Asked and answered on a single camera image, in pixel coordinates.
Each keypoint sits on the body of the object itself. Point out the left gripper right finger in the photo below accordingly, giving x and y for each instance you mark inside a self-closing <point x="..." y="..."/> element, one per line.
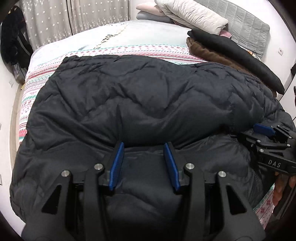
<point x="175" y="165"/>

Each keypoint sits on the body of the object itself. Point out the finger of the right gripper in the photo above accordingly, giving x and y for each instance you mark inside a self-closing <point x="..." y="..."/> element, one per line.
<point x="264" y="130"/>

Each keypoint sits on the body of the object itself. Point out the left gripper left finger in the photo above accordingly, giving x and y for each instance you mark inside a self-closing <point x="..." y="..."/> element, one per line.
<point x="113" y="166"/>

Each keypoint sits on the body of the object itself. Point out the black quilted puffer jacket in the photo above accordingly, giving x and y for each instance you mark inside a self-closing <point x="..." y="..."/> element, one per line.
<point x="91" y="103"/>

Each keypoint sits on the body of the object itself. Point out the dark hanging clothes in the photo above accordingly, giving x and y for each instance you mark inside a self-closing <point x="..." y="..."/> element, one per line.
<point x="15" y="47"/>

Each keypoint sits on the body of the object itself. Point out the right hand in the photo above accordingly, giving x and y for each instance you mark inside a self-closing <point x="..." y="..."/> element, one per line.
<point x="280" y="184"/>

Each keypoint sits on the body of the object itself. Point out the black folded garment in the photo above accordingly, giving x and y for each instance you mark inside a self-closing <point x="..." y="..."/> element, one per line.
<point x="219" y="49"/>

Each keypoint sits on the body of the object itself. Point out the brown folded garment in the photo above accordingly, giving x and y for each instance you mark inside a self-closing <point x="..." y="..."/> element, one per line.
<point x="240" y="60"/>

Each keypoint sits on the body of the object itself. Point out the grey padded headboard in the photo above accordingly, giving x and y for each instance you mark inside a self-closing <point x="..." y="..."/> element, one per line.
<point x="247" y="30"/>

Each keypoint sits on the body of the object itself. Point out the patterned red green bedspread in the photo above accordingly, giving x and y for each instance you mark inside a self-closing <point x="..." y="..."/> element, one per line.
<point x="40" y="71"/>

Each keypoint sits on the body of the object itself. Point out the cream folded quilt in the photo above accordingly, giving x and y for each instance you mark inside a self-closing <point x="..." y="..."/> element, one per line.
<point x="193" y="15"/>

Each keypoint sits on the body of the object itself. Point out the grey pillow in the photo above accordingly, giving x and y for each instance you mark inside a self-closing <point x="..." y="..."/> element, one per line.
<point x="142" y="15"/>

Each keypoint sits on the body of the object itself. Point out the pink pillow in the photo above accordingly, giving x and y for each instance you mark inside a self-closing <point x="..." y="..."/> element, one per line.
<point x="151" y="9"/>

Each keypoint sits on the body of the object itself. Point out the grey star-dotted curtain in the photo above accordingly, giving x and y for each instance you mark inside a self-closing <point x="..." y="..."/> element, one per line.
<point x="49" y="21"/>

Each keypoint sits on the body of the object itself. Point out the white wall socket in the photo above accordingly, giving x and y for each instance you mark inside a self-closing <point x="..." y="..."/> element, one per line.
<point x="280" y="51"/>

